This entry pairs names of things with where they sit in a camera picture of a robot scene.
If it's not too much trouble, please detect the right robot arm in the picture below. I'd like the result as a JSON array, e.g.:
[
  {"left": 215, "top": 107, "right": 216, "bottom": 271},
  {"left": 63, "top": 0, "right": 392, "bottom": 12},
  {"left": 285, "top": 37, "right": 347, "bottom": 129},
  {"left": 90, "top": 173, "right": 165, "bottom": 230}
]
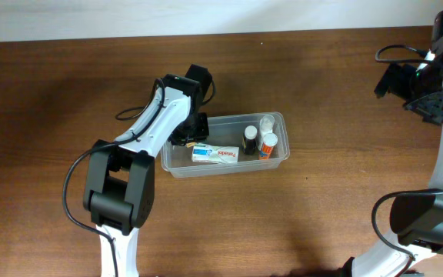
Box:
[{"left": 338, "top": 11, "right": 443, "bottom": 276}]

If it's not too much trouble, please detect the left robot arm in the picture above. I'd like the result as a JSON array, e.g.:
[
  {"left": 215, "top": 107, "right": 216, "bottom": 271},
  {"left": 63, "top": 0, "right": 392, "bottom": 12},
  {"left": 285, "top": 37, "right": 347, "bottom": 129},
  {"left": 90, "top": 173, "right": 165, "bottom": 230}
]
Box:
[{"left": 83, "top": 65, "right": 215, "bottom": 276}]

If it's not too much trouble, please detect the dark bottle white cap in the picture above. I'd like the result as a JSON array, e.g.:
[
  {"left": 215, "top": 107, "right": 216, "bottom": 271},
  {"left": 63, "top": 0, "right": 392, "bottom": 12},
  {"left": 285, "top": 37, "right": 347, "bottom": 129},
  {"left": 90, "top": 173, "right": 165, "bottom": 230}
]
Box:
[{"left": 242, "top": 125, "right": 258, "bottom": 155}]

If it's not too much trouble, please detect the white spray bottle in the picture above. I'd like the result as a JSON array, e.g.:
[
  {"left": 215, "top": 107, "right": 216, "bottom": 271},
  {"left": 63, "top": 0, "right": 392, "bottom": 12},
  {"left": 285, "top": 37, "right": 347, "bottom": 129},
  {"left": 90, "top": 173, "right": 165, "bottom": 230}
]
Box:
[{"left": 257, "top": 115, "right": 275, "bottom": 149}]

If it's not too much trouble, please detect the orange tube white cap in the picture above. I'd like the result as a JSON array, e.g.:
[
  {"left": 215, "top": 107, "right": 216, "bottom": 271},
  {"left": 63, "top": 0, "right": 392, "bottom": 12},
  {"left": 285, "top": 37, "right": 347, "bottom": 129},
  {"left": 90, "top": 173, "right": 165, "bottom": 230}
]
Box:
[{"left": 258, "top": 133, "right": 278, "bottom": 160}]

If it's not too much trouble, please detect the white Panadol medicine box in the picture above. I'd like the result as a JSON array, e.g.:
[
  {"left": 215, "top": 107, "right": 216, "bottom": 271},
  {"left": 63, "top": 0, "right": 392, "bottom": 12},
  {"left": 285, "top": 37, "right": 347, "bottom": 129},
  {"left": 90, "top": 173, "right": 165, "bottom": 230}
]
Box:
[{"left": 192, "top": 143, "right": 239, "bottom": 164}]

